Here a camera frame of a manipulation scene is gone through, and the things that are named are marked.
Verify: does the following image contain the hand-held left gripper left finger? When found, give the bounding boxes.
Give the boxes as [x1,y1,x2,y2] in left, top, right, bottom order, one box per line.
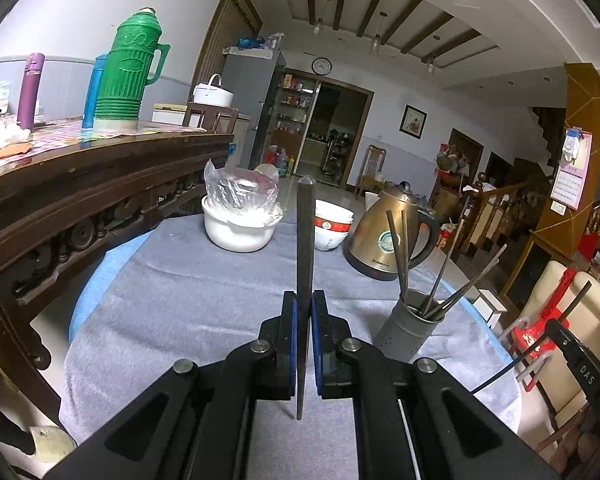
[45,290,298,480]

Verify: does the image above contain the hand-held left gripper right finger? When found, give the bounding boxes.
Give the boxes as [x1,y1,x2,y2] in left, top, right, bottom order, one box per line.
[311,290,561,480]

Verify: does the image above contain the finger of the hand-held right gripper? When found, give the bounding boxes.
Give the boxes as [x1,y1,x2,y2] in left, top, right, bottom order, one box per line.
[547,317,581,361]

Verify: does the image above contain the grey metal chopstick holder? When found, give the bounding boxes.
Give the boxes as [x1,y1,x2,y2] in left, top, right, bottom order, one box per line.
[372,287,448,363]

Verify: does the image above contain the bunch of dark chopsticks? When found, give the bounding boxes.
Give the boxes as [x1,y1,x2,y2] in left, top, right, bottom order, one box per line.
[425,244,509,320]

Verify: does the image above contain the person's right hand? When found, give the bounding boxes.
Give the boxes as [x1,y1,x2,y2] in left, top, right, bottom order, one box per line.
[560,427,600,478]

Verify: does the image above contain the red plastic chair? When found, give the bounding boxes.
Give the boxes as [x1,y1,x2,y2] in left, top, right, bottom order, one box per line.
[500,317,556,396]

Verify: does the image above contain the white step stool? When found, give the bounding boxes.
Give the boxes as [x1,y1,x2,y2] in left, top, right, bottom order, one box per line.
[476,290,508,328]

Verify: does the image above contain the grey table cloth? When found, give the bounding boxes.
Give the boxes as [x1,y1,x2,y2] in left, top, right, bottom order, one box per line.
[60,215,513,461]

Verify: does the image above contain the red banded porcelain bowl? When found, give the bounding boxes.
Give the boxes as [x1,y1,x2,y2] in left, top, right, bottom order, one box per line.
[314,217,352,235]

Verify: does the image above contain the large white mixing bowl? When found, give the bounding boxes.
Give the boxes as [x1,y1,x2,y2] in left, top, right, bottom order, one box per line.
[201,195,284,253]

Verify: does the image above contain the brass electric kettle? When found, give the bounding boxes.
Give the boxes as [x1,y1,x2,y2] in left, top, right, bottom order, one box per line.
[343,181,440,282]

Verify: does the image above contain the wooden stair railing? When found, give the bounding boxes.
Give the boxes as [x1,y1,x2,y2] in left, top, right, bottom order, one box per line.
[455,172,551,256]

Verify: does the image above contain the red gift box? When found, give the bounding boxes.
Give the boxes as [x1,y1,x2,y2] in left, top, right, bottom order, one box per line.
[439,222,461,251]

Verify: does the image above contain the plastic wrapped glass bowl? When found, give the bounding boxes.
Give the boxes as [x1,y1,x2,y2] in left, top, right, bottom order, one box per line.
[203,158,281,221]

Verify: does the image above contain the wooden dining chair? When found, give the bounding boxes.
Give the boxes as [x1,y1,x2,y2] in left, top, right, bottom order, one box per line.
[356,145,387,196]

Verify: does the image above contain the blue table cover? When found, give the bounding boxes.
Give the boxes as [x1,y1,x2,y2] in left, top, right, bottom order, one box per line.
[69,232,526,431]

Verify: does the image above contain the white chest freezer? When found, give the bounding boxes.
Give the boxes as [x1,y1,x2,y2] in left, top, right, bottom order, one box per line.
[215,112,251,166]

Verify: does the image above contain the pantry shelf with bottles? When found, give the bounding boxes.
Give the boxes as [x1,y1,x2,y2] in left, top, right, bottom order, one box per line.
[272,74,317,176]

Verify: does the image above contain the grey refrigerator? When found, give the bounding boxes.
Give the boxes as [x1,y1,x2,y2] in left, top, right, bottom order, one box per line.
[223,50,287,171]

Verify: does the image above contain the carved wooden sideboard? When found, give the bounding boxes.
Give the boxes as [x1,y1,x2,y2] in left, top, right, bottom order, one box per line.
[0,115,238,411]

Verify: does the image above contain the green thermos flask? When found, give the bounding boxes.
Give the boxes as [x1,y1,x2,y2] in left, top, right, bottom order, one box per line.
[94,7,172,133]

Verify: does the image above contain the blue bottle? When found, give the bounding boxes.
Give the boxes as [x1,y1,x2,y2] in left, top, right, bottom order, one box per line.
[81,55,110,130]

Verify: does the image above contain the crumpled white tissue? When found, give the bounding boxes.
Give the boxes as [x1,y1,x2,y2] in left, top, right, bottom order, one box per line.
[0,122,31,147]

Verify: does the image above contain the purple bottle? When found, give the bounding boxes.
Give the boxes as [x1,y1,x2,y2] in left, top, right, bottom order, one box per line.
[17,52,46,131]

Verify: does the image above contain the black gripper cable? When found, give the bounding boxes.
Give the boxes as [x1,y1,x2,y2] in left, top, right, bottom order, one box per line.
[471,347,548,395]

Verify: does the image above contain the wall calendar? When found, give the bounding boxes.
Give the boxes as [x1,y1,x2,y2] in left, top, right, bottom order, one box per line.
[550,127,593,211]

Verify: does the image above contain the framed wall picture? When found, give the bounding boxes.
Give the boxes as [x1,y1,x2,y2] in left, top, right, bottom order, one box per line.
[400,105,427,139]

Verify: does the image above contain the white pot with handle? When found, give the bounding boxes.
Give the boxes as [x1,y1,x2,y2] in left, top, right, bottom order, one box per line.
[193,74,235,108]

